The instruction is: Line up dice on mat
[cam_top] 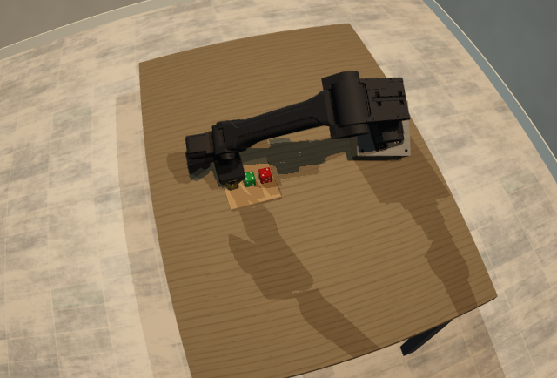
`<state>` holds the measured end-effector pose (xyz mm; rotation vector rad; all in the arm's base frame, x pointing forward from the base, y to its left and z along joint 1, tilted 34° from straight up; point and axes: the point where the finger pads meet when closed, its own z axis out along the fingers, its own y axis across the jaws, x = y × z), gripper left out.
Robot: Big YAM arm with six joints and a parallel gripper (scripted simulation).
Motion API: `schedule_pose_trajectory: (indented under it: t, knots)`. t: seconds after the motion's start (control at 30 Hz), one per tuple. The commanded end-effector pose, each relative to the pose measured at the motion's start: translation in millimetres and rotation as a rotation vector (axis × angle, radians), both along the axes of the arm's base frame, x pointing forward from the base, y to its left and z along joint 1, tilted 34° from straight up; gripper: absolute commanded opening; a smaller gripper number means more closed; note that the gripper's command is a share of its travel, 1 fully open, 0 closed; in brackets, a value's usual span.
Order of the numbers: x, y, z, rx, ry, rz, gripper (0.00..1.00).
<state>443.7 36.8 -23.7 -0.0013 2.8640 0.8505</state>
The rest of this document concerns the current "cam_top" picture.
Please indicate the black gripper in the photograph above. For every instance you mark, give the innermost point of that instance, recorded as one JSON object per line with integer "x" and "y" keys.
{"x": 237, "y": 173}

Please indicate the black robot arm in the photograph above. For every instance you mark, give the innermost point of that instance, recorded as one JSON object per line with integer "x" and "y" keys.
{"x": 361, "y": 102}

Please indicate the green die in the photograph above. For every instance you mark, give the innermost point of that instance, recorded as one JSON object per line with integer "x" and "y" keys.
{"x": 249, "y": 179}

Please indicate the red die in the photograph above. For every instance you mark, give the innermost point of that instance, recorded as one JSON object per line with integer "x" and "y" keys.
{"x": 265, "y": 175}

